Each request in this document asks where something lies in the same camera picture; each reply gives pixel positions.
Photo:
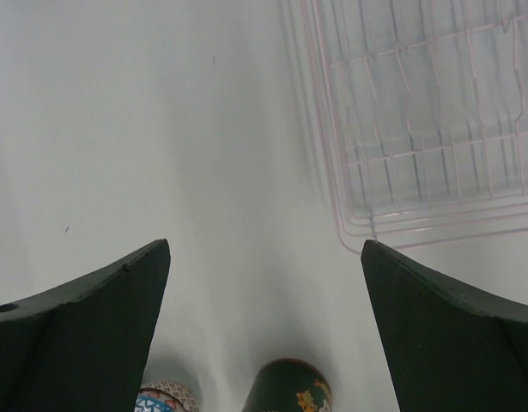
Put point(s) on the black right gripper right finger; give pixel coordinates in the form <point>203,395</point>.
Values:
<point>449,346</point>

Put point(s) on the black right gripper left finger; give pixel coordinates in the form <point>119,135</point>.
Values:
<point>84,345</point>

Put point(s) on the blue triangle pattern bowl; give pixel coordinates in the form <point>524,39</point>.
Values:
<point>165,396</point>

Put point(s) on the clear wire dish rack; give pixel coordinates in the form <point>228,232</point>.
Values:
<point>422,113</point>

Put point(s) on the black floral mug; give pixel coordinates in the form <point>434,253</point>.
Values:
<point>289,385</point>

